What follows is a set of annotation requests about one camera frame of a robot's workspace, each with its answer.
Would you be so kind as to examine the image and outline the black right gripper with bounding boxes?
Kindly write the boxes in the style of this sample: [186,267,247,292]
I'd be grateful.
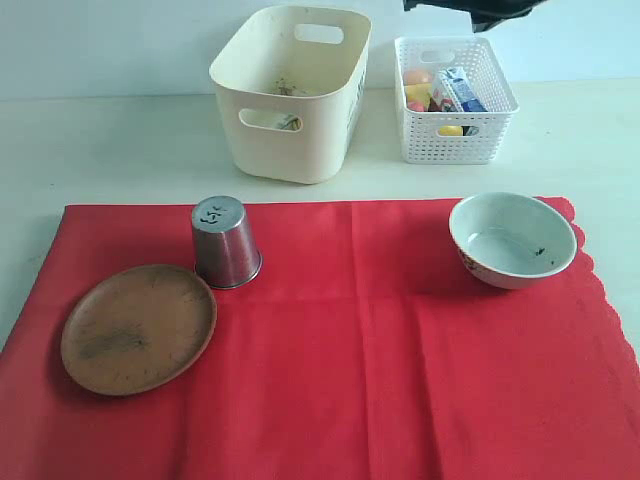
[403,0,544,31]

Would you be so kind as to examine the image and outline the blue white milk carton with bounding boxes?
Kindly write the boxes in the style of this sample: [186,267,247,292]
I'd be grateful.
[431,66,486,113]

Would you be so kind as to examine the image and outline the brown egg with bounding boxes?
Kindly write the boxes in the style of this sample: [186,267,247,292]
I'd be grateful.
[403,69,433,86]

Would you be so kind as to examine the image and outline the yellow cheese block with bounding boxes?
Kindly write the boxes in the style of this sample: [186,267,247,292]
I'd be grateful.
[404,83,431,105]

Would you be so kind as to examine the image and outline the red sausage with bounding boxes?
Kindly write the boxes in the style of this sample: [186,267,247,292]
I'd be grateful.
[407,101,428,112]

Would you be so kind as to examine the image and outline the yellow lemon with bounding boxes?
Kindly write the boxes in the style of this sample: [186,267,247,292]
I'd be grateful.
[438,125,464,137]

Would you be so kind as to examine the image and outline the steel table knife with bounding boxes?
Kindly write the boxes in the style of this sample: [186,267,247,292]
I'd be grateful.
[275,114,302,131]

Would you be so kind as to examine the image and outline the white ceramic bowl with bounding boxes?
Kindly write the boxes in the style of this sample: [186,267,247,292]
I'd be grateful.
[448,192,578,290]

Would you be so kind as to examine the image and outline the upturned steel cup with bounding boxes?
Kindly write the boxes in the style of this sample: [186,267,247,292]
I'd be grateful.
[191,196,263,289]

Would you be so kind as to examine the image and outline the round brown wooden plate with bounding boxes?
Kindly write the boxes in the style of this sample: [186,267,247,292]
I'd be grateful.
[60,264,217,396]

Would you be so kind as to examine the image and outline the white perforated plastic basket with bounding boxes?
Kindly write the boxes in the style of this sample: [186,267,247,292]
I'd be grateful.
[394,36,519,165]

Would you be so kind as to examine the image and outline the cream plastic bin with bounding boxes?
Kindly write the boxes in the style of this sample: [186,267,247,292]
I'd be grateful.
[209,5,371,184]

